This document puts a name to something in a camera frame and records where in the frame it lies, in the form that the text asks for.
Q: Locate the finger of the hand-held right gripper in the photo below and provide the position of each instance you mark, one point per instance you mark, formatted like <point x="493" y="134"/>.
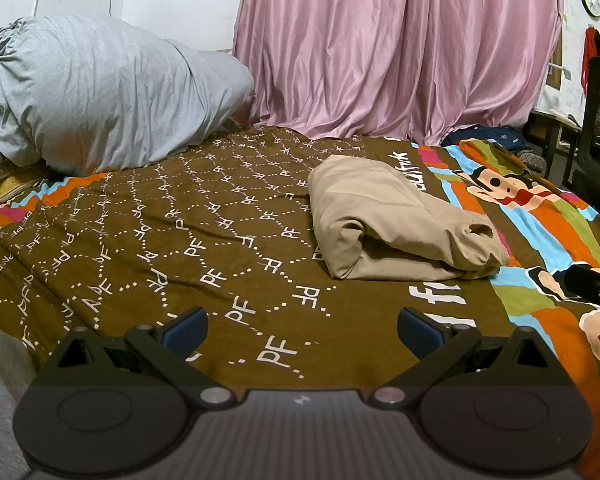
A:
<point x="592" y="282"/>

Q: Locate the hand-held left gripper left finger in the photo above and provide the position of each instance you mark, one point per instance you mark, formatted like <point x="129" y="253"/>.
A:
<point x="186" y="332"/>

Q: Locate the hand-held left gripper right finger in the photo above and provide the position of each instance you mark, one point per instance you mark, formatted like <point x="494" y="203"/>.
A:
<point x="421" y="331"/>

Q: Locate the beige pants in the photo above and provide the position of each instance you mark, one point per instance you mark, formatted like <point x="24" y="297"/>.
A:
<point x="390" y="210"/>

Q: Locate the brown printed bed sheet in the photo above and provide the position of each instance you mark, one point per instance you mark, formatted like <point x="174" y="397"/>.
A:
<point x="180" y="220"/>

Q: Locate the dark wooden desk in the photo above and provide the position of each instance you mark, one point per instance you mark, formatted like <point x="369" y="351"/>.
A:
<point x="555" y="122"/>

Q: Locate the dark blue bag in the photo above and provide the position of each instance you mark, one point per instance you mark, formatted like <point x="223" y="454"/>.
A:
<point x="485" y="135"/>

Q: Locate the grey cloth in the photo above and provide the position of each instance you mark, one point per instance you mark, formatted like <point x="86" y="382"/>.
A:
<point x="0" y="390"/>

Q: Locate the red hanging cloth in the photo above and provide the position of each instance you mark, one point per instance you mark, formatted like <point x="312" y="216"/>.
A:
<point x="591" y="55"/>

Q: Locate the grey rolled quilt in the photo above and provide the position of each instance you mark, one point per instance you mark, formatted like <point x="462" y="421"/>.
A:
<point x="105" y="95"/>

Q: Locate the pink curtain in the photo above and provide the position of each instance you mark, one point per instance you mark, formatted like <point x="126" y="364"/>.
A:
<point x="380" y="45"/>

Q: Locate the round wall clock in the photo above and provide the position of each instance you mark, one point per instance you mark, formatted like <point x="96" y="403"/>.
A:
<point x="591" y="3"/>

